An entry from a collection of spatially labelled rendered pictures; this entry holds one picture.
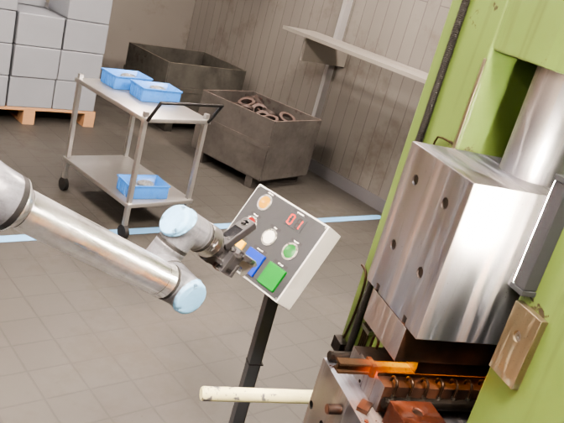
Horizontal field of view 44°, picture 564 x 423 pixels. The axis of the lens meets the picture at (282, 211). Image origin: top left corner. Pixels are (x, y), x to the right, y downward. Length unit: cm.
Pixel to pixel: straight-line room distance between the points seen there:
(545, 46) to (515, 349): 67
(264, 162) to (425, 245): 433
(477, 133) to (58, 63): 504
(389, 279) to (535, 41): 67
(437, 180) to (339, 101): 522
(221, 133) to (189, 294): 462
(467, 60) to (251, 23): 621
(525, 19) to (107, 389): 228
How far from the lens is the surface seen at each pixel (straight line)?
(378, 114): 649
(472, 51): 191
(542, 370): 156
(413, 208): 173
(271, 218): 221
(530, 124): 174
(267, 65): 770
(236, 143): 611
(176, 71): 703
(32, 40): 636
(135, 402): 315
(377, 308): 184
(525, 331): 156
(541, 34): 171
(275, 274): 211
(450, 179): 162
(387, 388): 180
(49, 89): 654
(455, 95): 193
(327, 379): 195
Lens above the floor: 190
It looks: 19 degrees down
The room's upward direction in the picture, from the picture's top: 15 degrees clockwise
